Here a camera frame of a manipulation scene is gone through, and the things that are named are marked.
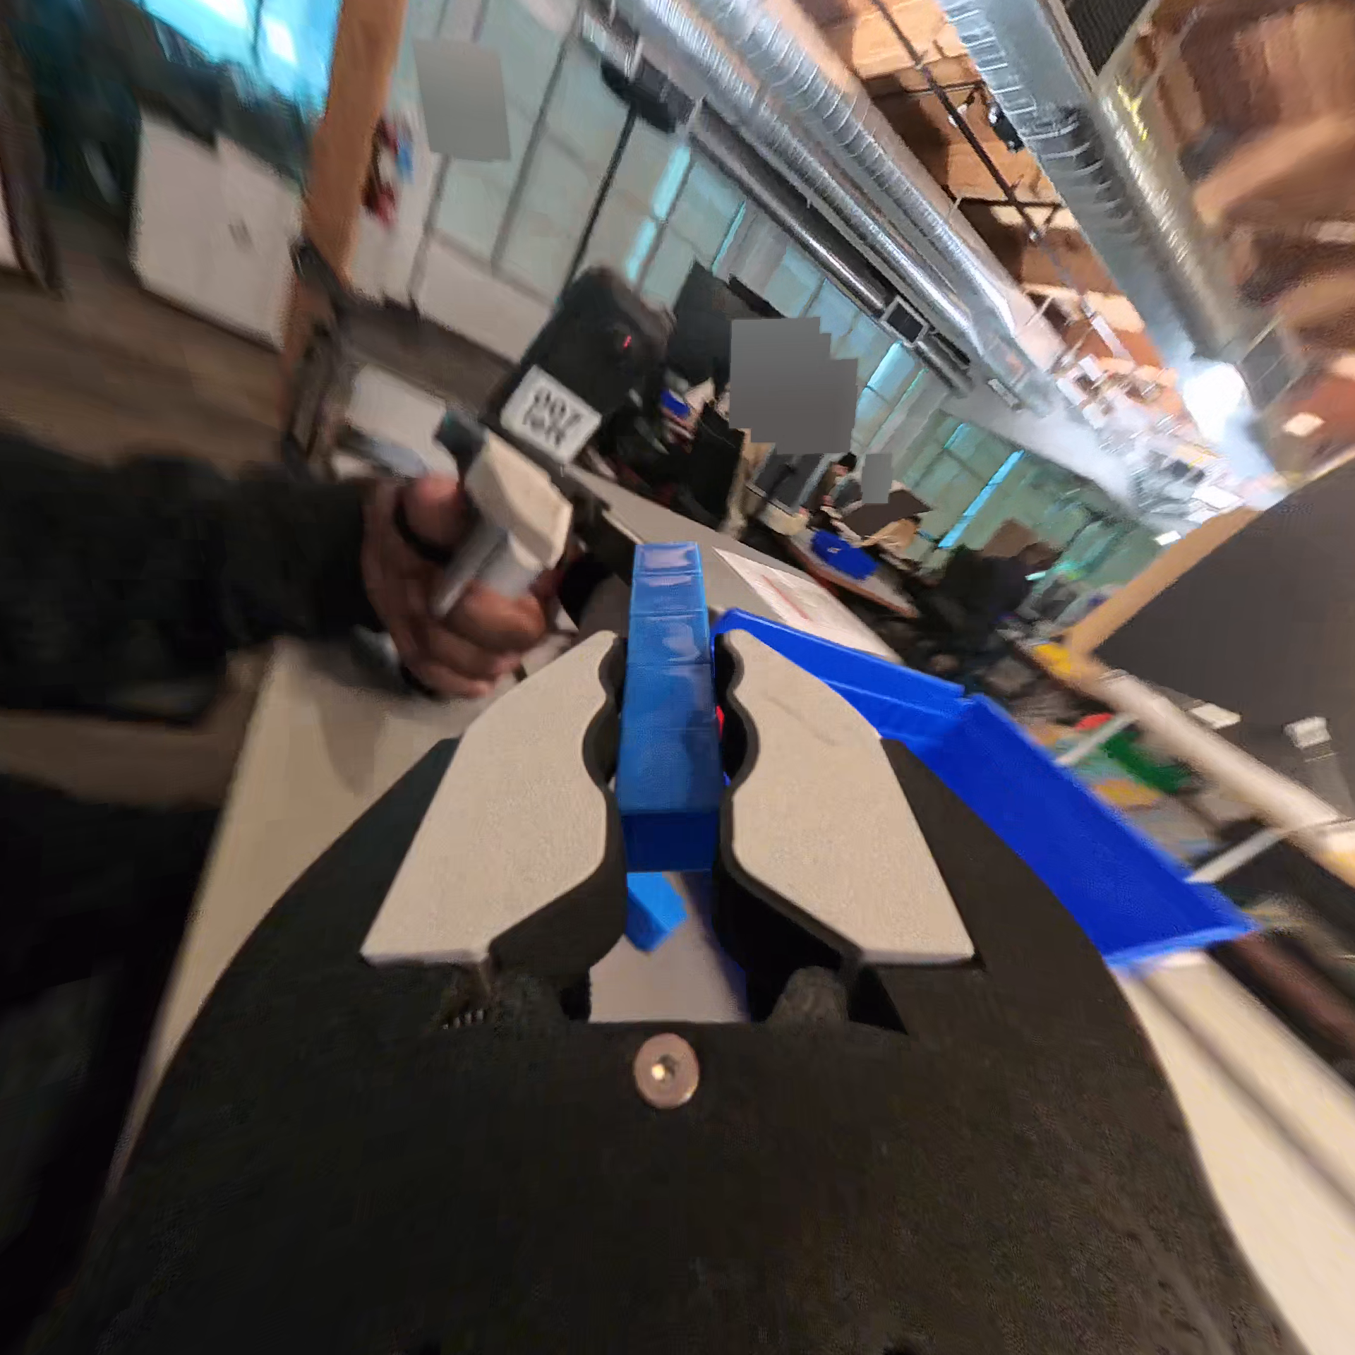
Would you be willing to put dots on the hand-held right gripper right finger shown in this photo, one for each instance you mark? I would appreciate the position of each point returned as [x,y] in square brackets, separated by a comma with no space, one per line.
[848,835]

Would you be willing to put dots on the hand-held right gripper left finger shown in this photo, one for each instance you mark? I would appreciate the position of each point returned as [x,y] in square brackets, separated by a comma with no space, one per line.
[497,835]

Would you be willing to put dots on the blue plastic bin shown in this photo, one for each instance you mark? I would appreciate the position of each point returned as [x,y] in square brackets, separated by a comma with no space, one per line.
[846,556]
[1016,784]

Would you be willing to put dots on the blue segmented plastic bar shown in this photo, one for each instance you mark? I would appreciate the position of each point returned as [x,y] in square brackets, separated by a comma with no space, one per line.
[665,763]

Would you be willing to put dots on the person's left forearm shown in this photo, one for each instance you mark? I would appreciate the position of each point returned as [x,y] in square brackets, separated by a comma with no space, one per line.
[157,582]

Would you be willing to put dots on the person's left hand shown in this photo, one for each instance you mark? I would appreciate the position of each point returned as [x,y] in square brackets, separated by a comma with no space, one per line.
[476,636]

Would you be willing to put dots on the printed paper sheet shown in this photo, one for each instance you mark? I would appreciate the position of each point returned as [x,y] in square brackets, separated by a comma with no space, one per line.
[793,593]

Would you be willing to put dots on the green plastic bin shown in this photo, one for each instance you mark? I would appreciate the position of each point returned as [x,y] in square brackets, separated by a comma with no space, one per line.
[1143,763]

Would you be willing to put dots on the person's black clothing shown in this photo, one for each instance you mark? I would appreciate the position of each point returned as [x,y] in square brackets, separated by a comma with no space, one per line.
[62,953]

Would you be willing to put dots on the silver ventilation duct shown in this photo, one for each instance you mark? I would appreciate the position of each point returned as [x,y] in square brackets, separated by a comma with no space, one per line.
[1090,159]
[848,159]

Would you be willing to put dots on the black board with wooden frame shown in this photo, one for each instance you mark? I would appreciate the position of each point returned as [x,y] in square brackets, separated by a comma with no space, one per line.
[1249,613]

